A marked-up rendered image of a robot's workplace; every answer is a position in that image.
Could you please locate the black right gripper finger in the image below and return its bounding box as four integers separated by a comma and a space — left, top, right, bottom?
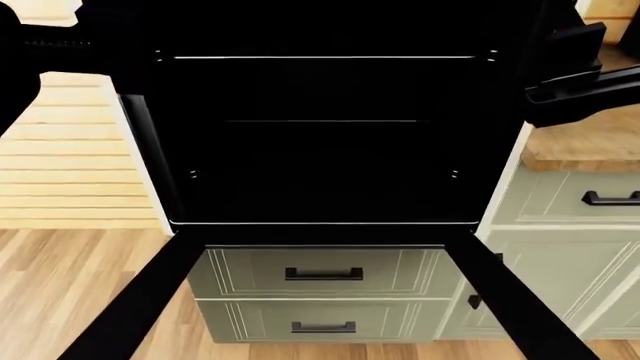
618, 18, 640, 62
534, 0, 607, 83

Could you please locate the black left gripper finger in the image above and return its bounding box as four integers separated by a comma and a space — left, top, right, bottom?
0, 0, 22, 27

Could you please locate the black oven door with window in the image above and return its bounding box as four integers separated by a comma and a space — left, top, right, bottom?
54, 220, 601, 360

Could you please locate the black built-in oven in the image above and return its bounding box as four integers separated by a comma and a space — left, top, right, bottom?
74, 0, 539, 227

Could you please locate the wooden countertop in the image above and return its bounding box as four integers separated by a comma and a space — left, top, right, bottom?
519, 40, 640, 174

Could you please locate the light wood slatted panel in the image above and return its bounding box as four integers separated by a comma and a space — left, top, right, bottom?
0, 72, 169, 231

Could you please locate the green drawer front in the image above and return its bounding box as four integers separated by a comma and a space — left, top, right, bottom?
187, 246, 462, 298
193, 297, 455, 345
490, 164, 640, 227

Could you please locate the green cabinet door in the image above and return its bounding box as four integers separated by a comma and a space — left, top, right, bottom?
442, 226, 640, 342

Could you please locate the black bar drawer handle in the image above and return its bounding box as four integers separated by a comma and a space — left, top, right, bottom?
284, 266, 365, 282
290, 320, 358, 335
581, 189, 640, 207

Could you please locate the oven rack with long wire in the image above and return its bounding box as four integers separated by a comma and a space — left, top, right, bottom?
154, 48, 499, 63

